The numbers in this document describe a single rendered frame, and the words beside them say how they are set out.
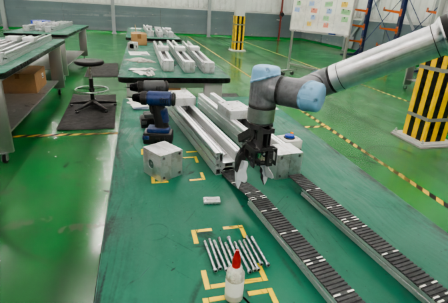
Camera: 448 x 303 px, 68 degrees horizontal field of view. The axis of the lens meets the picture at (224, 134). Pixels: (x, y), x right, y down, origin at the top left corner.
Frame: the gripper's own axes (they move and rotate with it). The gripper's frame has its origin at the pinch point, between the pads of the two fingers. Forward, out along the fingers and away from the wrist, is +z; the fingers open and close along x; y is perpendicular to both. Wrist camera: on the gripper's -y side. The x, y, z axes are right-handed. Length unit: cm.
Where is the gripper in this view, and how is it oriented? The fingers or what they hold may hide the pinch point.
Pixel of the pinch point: (250, 181)
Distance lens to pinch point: 102.0
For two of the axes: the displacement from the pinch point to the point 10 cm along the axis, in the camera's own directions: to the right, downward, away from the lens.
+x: 9.3, -0.8, 3.6
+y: 3.7, 3.6, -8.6
